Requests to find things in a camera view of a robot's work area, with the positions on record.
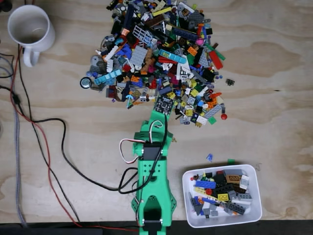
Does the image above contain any brown long Lego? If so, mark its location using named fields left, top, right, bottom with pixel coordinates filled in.
left=144, top=16, right=165, bottom=27

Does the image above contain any black looped cable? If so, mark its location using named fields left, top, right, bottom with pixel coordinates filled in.
left=0, top=52, right=15, bottom=79

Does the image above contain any grey square Lego plate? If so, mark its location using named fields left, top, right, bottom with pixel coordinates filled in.
left=129, top=46, right=149, bottom=68

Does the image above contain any grey Lego brick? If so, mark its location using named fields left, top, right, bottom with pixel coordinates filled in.
left=238, top=193, right=253, bottom=203

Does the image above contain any grey round Lego dish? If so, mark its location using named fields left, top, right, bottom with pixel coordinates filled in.
left=89, top=55, right=103, bottom=66

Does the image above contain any black round object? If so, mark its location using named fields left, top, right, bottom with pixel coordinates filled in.
left=0, top=0, right=13, bottom=13

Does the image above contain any thin black cable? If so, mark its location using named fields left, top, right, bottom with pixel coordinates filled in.
left=18, top=45, right=81, bottom=223

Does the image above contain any red long Lego plate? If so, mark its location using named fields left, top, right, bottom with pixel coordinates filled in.
left=208, top=50, right=224, bottom=71

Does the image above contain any white printed Lego panel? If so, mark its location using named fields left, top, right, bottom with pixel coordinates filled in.
left=176, top=63, right=194, bottom=80

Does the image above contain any dark red Lego brick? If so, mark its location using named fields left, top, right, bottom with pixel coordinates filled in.
left=106, top=85, right=118, bottom=99

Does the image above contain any grey Lego wedge plate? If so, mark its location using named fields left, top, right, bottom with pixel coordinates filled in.
left=198, top=51, right=210, bottom=68

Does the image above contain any tan brown Lego brick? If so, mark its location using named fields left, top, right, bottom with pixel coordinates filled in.
left=224, top=174, right=243, bottom=184

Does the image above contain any blue Lego brick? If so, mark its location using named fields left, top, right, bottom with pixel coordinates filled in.
left=195, top=180, right=217, bottom=189

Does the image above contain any green thin long Lego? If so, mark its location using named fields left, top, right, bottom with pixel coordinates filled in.
left=204, top=43, right=226, bottom=61

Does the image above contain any white ceramic mug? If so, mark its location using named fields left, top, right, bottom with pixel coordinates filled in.
left=7, top=4, right=56, bottom=68

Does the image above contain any white long Lego brick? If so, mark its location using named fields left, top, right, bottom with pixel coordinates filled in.
left=105, top=46, right=119, bottom=62

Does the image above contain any white red servo cable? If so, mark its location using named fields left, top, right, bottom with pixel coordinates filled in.
left=119, top=121, right=165, bottom=165

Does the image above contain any white plastic bin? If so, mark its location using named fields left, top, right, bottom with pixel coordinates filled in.
left=182, top=164, right=263, bottom=228

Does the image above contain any cyan printed long Lego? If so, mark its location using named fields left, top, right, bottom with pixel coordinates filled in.
left=158, top=48, right=186, bottom=65

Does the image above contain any yellow long Lego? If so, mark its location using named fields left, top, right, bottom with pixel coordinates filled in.
left=153, top=6, right=173, bottom=17

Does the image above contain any black Lego plate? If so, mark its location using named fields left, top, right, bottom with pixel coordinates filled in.
left=212, top=183, right=235, bottom=196

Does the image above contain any white lattice Lego window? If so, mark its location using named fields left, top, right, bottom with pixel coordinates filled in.
left=133, top=25, right=150, bottom=43

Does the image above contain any camera circuit board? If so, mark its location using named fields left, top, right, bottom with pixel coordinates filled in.
left=153, top=95, right=175, bottom=115

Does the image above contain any dark grey long plate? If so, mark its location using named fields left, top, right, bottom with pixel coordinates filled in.
left=225, top=202, right=246, bottom=215

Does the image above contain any dark blue long brick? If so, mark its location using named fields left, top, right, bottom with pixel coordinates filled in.
left=123, top=4, right=135, bottom=29

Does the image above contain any grey long Lego plate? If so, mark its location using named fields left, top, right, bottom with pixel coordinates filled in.
left=204, top=104, right=223, bottom=119

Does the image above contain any grey braided cable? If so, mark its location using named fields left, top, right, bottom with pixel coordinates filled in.
left=0, top=55, right=27, bottom=227

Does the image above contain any thick black cable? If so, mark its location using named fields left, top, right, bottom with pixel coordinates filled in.
left=11, top=90, right=139, bottom=195

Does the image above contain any white small Lego piece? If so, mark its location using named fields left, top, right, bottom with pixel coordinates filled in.
left=239, top=175, right=250, bottom=189

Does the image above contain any dark grey Lego plate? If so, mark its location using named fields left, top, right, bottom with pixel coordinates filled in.
left=187, top=11, right=205, bottom=24

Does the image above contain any dark blue long plate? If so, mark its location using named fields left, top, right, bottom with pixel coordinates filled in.
left=171, top=26, right=199, bottom=41

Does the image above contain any light blue long Lego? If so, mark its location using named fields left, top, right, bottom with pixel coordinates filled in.
left=94, top=69, right=122, bottom=85

